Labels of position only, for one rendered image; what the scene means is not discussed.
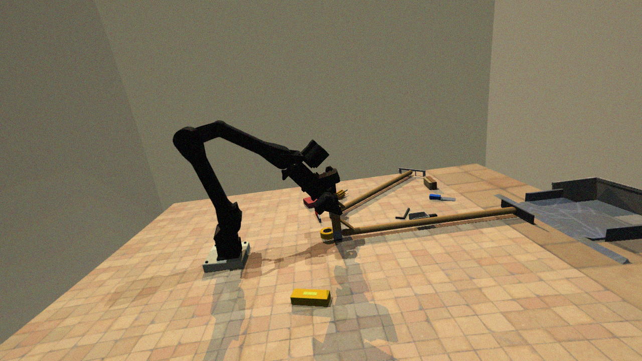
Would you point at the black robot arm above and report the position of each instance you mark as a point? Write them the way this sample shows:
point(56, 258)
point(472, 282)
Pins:
point(189, 142)

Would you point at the yellow ring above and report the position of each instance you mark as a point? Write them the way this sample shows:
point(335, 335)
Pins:
point(326, 233)

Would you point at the orange-yellow rectangular block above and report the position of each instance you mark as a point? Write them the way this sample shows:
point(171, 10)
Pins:
point(310, 297)

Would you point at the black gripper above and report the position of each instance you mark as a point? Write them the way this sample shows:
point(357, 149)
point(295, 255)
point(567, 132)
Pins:
point(325, 199)

